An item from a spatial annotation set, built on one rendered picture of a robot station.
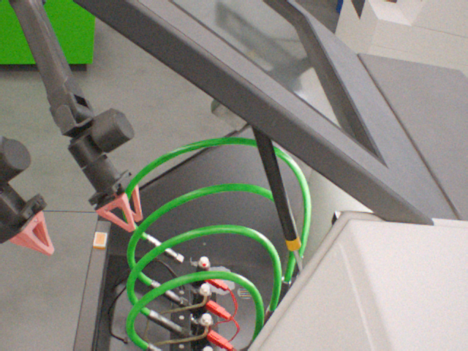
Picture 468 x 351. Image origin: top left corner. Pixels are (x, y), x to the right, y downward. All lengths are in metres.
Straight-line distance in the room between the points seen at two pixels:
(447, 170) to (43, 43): 0.83
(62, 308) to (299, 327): 1.96
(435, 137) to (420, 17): 2.76
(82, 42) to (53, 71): 3.27
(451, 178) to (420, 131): 0.15
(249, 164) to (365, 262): 0.84
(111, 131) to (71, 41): 3.40
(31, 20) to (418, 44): 2.96
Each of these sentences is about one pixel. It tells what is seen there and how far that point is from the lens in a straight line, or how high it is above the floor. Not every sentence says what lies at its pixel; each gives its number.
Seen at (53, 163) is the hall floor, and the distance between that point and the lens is 3.48.
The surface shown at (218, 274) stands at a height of 1.32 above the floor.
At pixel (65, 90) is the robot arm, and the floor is 1.42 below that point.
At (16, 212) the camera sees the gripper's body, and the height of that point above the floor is 1.30.
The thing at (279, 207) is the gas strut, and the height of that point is 1.52.
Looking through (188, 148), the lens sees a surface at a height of 1.40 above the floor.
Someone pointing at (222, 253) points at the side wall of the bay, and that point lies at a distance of 1.63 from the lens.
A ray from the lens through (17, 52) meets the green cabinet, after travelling 4.48.
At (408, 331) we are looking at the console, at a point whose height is 1.55.
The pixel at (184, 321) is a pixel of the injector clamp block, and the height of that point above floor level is 0.98.
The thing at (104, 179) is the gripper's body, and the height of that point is 1.30.
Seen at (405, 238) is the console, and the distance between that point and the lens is 0.71.
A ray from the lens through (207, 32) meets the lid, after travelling 0.63.
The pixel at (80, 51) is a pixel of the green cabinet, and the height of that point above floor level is 0.19.
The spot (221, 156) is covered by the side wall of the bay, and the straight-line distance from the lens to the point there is 1.43.
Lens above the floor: 1.94
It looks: 33 degrees down
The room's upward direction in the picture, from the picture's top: 12 degrees clockwise
